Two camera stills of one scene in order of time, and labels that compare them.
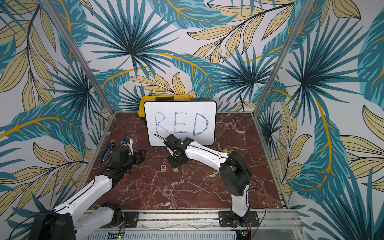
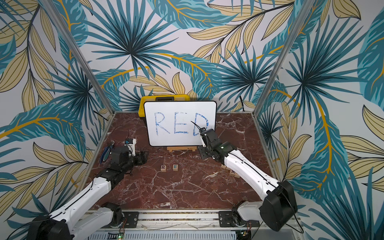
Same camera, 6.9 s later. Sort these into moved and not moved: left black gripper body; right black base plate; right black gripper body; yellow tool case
Moved: right black gripper body
Not moved: left black gripper body; yellow tool case; right black base plate
